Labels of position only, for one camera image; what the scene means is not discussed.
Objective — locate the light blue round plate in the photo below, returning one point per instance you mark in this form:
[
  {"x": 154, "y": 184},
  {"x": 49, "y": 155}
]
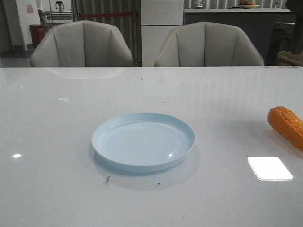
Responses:
[{"x": 143, "y": 142}]

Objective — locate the orange toy corn cob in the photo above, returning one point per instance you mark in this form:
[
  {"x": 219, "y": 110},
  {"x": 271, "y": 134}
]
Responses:
[{"x": 287, "y": 124}]

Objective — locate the grey armchair on right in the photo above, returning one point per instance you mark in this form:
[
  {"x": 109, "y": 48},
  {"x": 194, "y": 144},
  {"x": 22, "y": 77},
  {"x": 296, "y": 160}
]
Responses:
[{"x": 208, "y": 44}]

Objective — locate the grey armchair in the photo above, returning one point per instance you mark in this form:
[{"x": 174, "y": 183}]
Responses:
[
  {"x": 82, "y": 44},
  {"x": 208, "y": 44}
]

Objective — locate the white cabinet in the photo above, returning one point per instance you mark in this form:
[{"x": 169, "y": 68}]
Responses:
[{"x": 158, "y": 18}]

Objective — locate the grey armchair on left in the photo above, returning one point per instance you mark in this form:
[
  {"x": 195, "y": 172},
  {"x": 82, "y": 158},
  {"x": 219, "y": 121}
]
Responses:
[{"x": 82, "y": 44}]

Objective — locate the red barrier belt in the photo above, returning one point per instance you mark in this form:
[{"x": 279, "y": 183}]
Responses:
[{"x": 121, "y": 14}]

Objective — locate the red trash bin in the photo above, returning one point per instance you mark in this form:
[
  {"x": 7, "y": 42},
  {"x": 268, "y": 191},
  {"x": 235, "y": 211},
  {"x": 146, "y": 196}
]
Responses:
[{"x": 37, "y": 33}]

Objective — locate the grey counter with white top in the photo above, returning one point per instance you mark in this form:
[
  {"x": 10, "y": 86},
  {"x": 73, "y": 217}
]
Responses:
[{"x": 256, "y": 23}]

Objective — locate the fruit bowl on counter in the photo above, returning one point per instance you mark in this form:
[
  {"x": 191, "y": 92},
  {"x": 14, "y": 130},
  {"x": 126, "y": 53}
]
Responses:
[{"x": 247, "y": 4}]

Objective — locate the beige cushion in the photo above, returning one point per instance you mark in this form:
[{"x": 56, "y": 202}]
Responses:
[{"x": 285, "y": 58}]

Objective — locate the person in background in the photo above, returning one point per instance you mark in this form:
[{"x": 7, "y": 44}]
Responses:
[{"x": 295, "y": 43}]

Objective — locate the barrier post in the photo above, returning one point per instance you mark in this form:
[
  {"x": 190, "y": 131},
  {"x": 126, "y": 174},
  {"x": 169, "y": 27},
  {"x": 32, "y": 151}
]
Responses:
[{"x": 136, "y": 53}]

